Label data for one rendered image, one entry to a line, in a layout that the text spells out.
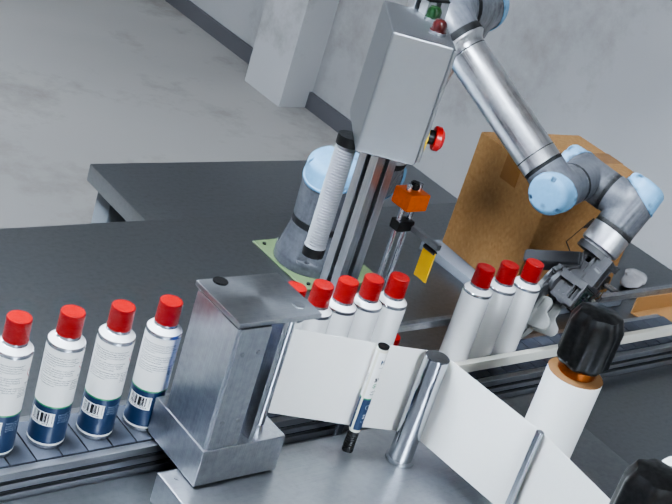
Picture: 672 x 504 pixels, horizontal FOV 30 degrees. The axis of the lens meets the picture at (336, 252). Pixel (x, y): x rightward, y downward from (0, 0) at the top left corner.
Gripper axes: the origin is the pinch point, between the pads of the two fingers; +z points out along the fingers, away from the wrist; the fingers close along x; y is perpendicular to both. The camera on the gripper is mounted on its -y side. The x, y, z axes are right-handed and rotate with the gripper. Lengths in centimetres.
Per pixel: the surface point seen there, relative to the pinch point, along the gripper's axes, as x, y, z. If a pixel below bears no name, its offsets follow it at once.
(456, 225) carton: 21.5, -42.0, -9.1
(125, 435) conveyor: -69, 3, 46
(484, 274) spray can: -22.5, 1.7, -3.5
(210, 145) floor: 152, -262, 20
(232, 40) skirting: 216, -369, -23
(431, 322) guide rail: -19.8, -2.5, 8.5
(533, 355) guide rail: 1.7, 4.6, 2.1
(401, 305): -37.0, 2.8, 8.8
